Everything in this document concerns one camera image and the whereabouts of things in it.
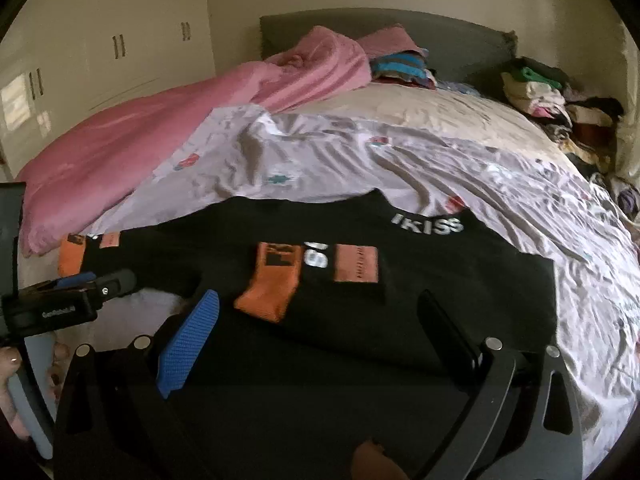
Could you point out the cream wardrobe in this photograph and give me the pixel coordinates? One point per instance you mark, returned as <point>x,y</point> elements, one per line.
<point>100,45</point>

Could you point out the pink blanket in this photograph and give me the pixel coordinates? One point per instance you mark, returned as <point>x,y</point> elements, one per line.
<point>150,140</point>

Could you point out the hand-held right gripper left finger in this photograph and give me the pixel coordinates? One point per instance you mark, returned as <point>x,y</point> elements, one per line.
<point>192,340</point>

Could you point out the stack of striped folded clothes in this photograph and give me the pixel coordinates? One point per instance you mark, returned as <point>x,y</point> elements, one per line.
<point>400,70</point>

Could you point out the cream quilt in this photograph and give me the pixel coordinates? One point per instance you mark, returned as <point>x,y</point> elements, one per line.
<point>450,115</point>

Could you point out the grey headboard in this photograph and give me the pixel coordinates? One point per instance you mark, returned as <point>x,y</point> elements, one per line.
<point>450,40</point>

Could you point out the white curtain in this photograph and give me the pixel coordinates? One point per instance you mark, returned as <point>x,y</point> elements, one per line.
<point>629,110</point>

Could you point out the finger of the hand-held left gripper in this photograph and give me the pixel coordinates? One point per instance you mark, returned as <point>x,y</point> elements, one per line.
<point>117,285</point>
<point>75,280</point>

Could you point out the lilac printed bed sheet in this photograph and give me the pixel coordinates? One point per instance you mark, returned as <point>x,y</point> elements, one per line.
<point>500,195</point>

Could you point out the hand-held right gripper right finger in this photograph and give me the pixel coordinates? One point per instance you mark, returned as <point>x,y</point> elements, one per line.
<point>445,325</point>

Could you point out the blue patterned cloth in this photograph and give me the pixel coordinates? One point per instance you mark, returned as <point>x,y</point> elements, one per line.
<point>457,87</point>

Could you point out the person's left hand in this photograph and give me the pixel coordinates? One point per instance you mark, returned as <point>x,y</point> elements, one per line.
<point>57,365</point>

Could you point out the pile of mixed clothes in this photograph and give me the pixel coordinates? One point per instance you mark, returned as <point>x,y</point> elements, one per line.
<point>555,100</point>

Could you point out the purple crumpled cloth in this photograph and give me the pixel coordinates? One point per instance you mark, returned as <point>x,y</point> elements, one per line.
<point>629,197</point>

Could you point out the black shirt with orange patches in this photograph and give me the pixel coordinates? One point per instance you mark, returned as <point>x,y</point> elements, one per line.
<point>380,350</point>

